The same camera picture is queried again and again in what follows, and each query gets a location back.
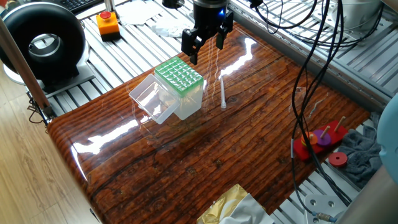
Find black ring-shaped device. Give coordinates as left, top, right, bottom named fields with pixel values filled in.
left=0, top=1, right=96, bottom=94

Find purple toy ring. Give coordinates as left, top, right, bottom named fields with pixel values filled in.
left=312, top=129, right=333, bottom=147

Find crumpled white plastic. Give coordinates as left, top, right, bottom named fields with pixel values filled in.
left=151, top=17, right=193, bottom=39

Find red toy ring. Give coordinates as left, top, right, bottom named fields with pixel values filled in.
left=328, top=151, right=348, bottom=168

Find clear large pipette tip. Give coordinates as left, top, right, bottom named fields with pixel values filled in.
left=220, top=75, right=228, bottom=110

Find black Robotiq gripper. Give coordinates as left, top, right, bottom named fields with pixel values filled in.
left=181, top=0, right=234, bottom=66

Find silver mounting plate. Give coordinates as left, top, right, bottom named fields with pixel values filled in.
left=312, top=0, right=392, bottom=43

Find brown wooden pole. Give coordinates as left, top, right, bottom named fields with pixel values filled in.
left=0, top=17, right=53, bottom=118

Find black cable bundle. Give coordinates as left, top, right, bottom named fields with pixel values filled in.
left=248, top=0, right=386, bottom=218

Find pipette tip box green rack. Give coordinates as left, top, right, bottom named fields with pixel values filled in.
left=154, top=55, right=205, bottom=121

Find grey cloth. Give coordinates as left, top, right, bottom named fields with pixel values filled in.
left=337, top=111, right=383, bottom=189

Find orange emergency stop button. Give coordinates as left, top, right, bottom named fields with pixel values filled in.
left=95, top=11, right=122, bottom=42

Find orange toy ring stack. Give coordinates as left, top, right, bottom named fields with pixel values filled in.
left=300, top=131, right=318, bottom=148

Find small metal plate with holes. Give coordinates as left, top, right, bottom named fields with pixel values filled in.
left=303, top=194, right=348, bottom=224

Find red ring stacking toy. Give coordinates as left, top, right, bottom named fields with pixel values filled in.
left=292, top=116, right=349, bottom=162

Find gold foil packet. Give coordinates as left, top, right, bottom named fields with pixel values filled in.
left=196, top=183, right=249, bottom=224

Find white paper sheet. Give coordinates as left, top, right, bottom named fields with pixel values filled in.
left=116, top=0, right=164, bottom=26

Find black round knob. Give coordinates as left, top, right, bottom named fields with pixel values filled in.
left=161, top=0, right=186, bottom=9

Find silver metal post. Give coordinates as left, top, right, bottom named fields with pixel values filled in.
left=104, top=0, right=118, bottom=19

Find clear hinged box lid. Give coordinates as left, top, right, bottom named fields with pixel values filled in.
left=128, top=73, right=180, bottom=125

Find black keyboard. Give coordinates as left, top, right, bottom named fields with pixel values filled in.
left=57, top=0, right=103, bottom=15

